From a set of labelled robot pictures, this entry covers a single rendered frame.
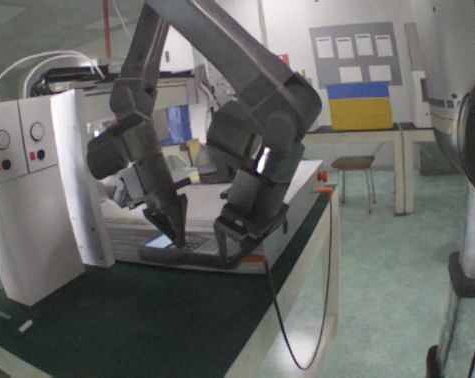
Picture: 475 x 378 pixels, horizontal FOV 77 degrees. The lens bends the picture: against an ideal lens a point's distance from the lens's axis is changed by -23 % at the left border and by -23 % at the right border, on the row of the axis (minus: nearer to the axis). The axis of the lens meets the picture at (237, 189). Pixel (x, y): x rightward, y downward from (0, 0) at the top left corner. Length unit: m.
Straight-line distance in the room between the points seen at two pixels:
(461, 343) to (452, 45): 0.42
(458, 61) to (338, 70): 4.64
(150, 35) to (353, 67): 4.47
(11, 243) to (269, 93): 0.64
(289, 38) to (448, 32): 4.83
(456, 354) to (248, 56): 0.53
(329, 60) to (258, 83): 4.63
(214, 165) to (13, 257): 0.53
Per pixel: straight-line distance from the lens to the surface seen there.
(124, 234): 0.95
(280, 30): 5.25
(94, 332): 0.71
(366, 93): 3.34
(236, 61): 0.44
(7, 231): 0.84
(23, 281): 0.88
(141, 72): 0.61
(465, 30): 0.41
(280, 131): 0.43
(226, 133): 0.50
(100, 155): 0.61
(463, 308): 0.55
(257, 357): 0.66
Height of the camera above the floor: 1.12
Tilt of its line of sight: 13 degrees down
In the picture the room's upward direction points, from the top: 8 degrees counter-clockwise
